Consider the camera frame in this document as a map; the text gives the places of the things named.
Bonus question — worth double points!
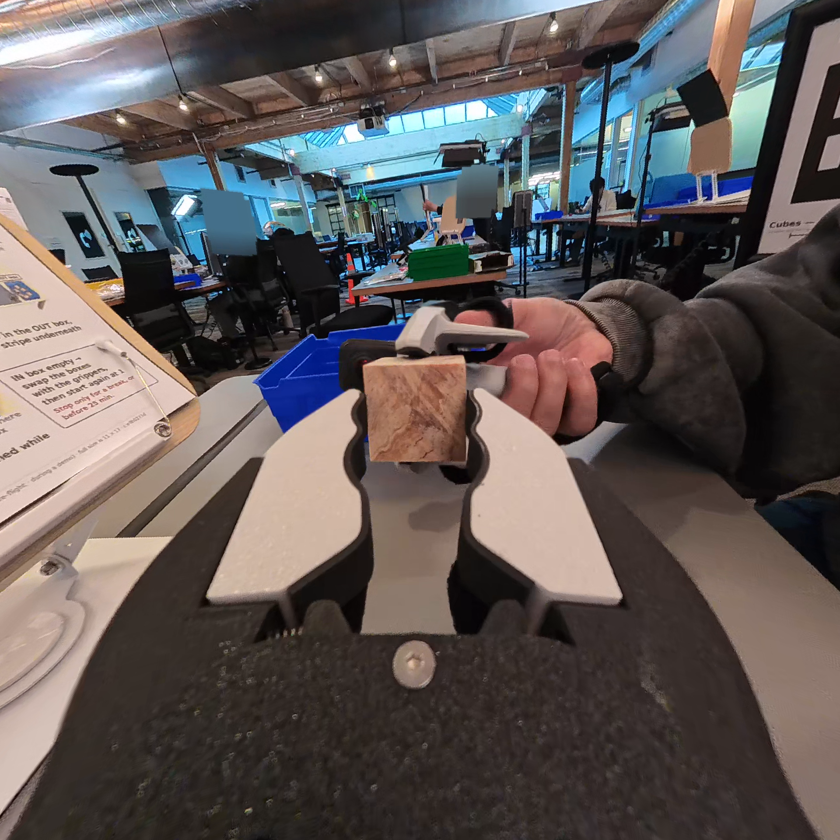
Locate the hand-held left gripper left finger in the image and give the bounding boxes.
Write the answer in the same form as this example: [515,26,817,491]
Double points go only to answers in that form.
[205,388,375,632]

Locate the person's right hand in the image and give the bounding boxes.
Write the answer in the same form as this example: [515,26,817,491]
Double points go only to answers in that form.
[453,298,616,447]

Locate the black framed marker sign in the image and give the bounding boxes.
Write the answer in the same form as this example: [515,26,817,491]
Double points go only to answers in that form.
[735,0,840,266]

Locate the printed instruction sheet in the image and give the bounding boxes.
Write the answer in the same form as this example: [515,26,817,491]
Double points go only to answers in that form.
[0,190,198,526]

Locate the black floor lamp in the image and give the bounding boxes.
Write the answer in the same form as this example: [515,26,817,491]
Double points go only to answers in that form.
[583,41,641,293]
[49,164,126,257]

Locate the black office chair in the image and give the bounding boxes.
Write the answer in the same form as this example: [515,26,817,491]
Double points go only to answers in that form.
[220,252,277,349]
[118,249,198,368]
[272,233,395,339]

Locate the wooden work table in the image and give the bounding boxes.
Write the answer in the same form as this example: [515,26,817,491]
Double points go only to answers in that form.
[354,269,509,322]

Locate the green plastic crate stack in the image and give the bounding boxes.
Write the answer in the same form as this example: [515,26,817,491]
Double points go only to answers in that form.
[407,244,471,280]

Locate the person's right forearm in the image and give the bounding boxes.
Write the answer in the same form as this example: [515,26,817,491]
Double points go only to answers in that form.
[564,203,840,500]

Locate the spiral silver duct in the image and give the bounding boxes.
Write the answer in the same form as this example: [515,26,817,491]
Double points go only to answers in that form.
[0,0,408,67]

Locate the wood and white document stand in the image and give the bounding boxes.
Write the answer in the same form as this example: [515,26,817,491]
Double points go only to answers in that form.
[0,187,201,713]

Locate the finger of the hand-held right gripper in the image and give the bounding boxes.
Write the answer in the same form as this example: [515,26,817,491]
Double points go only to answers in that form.
[395,307,530,358]
[466,365,509,398]

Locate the smooth dark duct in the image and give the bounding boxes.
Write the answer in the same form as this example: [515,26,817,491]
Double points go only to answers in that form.
[0,0,611,132]

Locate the blue plastic bin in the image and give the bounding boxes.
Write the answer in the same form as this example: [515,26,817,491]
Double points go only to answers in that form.
[255,323,411,434]

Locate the wooden cube with blue stripe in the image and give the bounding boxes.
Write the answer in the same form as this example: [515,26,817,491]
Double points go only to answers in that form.
[363,356,468,464]

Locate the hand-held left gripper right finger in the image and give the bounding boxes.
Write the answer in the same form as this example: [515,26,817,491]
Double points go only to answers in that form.
[458,388,624,635]

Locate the person's legs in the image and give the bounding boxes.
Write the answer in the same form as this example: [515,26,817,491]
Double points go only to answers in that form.
[755,492,840,595]

